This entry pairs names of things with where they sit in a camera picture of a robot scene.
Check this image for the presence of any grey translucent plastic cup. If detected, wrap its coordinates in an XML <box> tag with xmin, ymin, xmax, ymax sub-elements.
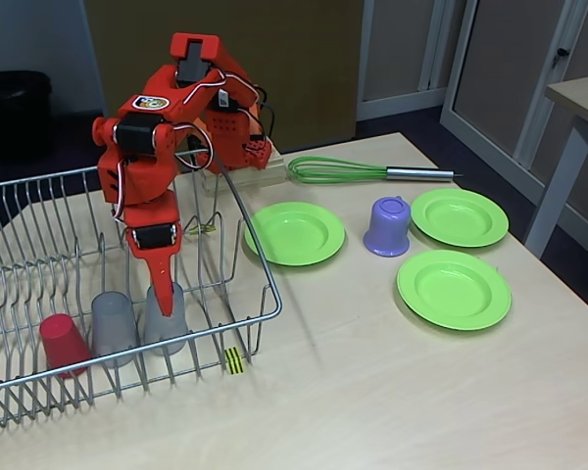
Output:
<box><xmin>90</xmin><ymin>291</ymin><xmax>139</xmax><ymax>368</ymax></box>
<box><xmin>143</xmin><ymin>283</ymin><xmax>187</xmax><ymax>357</ymax></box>

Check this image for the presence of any red plastic cup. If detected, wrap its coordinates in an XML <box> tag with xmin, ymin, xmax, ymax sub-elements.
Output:
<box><xmin>38</xmin><ymin>312</ymin><xmax>94</xmax><ymax>379</ymax></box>

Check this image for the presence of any purple plastic mug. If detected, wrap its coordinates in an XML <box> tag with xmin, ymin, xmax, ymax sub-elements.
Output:
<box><xmin>362</xmin><ymin>195</ymin><xmax>414</xmax><ymax>257</ymax></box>

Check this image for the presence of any green whisk metal handle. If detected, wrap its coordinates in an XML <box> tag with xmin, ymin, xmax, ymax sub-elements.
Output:
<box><xmin>287</xmin><ymin>155</ymin><xmax>465</xmax><ymax>185</ymax></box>

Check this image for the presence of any yellow black striped tape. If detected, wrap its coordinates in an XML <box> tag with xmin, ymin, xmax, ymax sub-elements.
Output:
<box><xmin>223</xmin><ymin>346</ymin><xmax>247</xmax><ymax>377</ymax></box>

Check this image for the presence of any wooden base block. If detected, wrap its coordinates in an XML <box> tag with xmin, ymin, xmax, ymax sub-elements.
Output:
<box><xmin>198</xmin><ymin>149</ymin><xmax>288</xmax><ymax>197</ymax></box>

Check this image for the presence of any green plastic plate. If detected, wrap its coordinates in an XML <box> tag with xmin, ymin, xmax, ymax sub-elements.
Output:
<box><xmin>396</xmin><ymin>249</ymin><xmax>514</xmax><ymax>333</ymax></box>
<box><xmin>410</xmin><ymin>188</ymin><xmax>511</xmax><ymax>249</ymax></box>
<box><xmin>243</xmin><ymin>201</ymin><xmax>347</xmax><ymax>268</ymax></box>

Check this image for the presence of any brown partition board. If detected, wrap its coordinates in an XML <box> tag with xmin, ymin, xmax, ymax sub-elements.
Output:
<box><xmin>84</xmin><ymin>0</ymin><xmax>365</xmax><ymax>163</ymax></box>

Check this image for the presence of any black trash bin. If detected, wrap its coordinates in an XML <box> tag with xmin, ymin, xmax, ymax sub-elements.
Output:
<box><xmin>0</xmin><ymin>70</ymin><xmax>54</xmax><ymax>163</ymax></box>

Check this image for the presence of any beige side table grey leg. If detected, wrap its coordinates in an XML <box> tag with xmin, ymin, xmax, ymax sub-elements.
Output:
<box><xmin>523</xmin><ymin>72</ymin><xmax>588</xmax><ymax>259</ymax></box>

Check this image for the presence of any green yellow wire tie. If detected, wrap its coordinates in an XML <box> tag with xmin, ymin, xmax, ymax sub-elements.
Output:
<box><xmin>185</xmin><ymin>222</ymin><xmax>220</xmax><ymax>239</ymax></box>

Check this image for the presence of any metal wire dish rack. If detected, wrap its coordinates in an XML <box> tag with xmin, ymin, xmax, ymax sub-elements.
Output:
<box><xmin>0</xmin><ymin>149</ymin><xmax>284</xmax><ymax>433</ymax></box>

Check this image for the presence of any grey cabinet door white frame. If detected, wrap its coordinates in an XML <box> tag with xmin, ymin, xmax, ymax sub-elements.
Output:
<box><xmin>356</xmin><ymin>0</ymin><xmax>466</xmax><ymax>121</ymax></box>
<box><xmin>439</xmin><ymin>0</ymin><xmax>588</xmax><ymax>231</ymax></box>

